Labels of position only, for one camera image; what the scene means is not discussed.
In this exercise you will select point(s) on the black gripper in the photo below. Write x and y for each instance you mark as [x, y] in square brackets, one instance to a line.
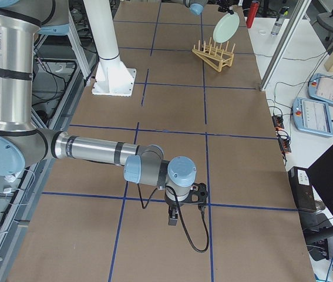
[171, 203]
[225, 4]

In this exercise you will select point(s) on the light green plate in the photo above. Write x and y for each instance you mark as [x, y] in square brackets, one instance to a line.
[226, 27]

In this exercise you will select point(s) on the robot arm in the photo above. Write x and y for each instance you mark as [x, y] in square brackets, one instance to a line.
[196, 6]
[23, 144]

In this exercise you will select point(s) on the wooden plate rack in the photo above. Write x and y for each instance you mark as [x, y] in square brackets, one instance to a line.
[216, 55]

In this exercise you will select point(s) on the red bottle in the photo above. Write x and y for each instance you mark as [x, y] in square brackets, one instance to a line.
[252, 13]

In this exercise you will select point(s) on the clear water bottle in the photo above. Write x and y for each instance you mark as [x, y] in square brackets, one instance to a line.
[279, 20]

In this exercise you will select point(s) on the orange black connector block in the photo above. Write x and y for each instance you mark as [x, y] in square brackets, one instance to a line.
[284, 143]
[278, 122]

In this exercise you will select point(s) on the far blue teach pendant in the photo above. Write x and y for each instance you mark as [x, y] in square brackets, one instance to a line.
[320, 87]

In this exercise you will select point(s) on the blue teach pendant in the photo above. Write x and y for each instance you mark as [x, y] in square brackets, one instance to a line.
[320, 87]
[312, 116]

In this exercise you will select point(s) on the black computer box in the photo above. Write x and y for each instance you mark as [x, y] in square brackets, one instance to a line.
[301, 189]

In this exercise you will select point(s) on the near blue teach pendant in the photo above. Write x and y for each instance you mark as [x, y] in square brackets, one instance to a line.
[312, 116]

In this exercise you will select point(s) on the aluminium frame post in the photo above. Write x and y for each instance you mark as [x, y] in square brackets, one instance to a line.
[296, 17]

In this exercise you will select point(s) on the white camera mast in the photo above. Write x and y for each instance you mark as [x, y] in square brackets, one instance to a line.
[112, 76]

